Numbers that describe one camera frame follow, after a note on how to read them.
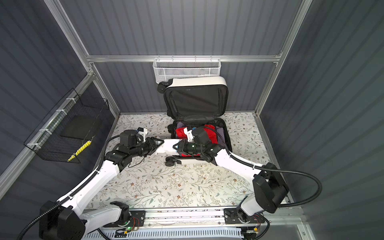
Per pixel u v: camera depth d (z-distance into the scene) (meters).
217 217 0.75
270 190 0.43
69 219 0.38
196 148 0.67
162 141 0.77
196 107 0.96
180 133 0.96
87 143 0.70
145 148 0.68
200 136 0.61
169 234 0.77
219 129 0.97
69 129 0.74
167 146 0.77
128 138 0.60
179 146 0.75
